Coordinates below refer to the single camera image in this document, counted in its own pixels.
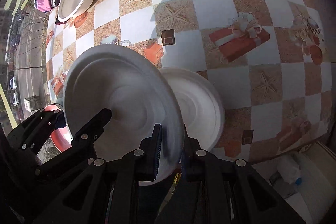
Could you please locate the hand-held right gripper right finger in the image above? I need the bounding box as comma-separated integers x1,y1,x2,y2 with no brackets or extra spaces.
155,130,306,224

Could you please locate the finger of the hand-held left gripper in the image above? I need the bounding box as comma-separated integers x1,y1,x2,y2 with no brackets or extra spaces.
7,109,65,159
37,108,112,174

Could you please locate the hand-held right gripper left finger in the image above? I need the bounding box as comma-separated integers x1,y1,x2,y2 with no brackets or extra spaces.
31,124,163,224

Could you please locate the pink plate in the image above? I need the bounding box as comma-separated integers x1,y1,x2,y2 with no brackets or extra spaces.
43,104,73,153

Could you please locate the white bottle with blue cap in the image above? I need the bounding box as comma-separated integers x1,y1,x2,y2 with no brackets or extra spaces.
276,154,303,186

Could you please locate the white container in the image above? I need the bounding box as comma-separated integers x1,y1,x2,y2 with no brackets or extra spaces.
285,141,332,224

